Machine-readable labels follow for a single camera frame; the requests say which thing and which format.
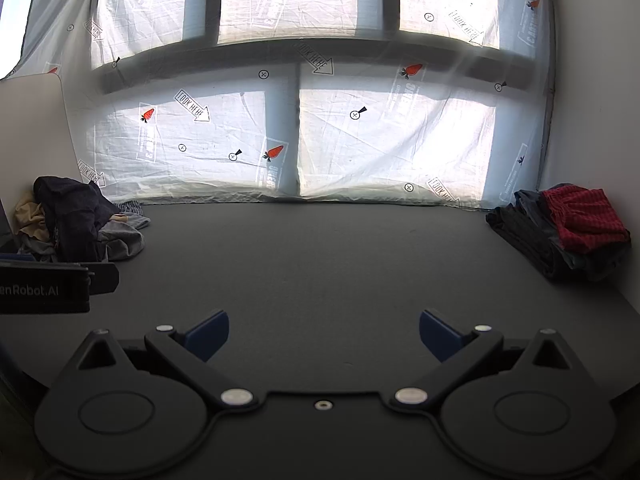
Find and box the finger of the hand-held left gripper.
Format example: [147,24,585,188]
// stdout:
[89,264,120,296]

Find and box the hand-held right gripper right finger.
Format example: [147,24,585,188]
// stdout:
[392,309,572,409]

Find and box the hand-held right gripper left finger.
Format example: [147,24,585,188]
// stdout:
[75,309,259,409]

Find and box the navy blue sweater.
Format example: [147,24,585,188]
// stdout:
[33,176,124,264]

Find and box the grey t-shirt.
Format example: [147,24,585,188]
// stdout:
[19,219,147,264]

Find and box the light blue garment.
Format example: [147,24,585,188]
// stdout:
[120,210,152,232]

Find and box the beige garment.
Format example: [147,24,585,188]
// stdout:
[13,194,52,242]

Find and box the black folded garment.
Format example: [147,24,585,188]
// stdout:
[485,205,568,282]

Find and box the white board panel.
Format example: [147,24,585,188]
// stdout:
[0,73,65,201]

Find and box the dark grey folded garment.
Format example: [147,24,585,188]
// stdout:
[550,240,633,282]

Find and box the red striped garment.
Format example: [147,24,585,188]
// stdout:
[542,185,632,254]

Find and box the white carrot-print curtain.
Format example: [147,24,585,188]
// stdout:
[20,0,557,211]

